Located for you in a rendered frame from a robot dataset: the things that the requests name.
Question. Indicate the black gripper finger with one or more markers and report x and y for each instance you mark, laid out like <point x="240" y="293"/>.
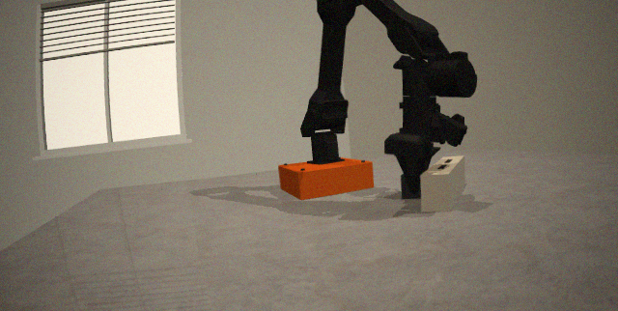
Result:
<point x="433" y="150"/>
<point x="412" y="167"/>

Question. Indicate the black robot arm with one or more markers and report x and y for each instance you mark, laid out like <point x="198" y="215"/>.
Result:
<point x="445" y="75"/>

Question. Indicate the black two-prong plug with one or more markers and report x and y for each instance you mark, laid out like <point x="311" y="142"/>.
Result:
<point x="406" y="194"/>

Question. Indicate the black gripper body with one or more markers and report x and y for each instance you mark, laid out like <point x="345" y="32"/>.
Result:
<point x="410" y="141"/>

